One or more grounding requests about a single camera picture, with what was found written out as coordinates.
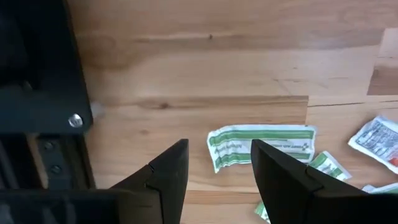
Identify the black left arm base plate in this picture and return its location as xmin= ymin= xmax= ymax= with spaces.
xmin=0 ymin=0 xmax=94 ymax=135

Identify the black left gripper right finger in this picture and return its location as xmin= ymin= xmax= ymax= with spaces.
xmin=251 ymin=139 xmax=398 ymax=224

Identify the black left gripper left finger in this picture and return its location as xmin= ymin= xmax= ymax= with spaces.
xmin=0 ymin=139 xmax=190 ymax=224

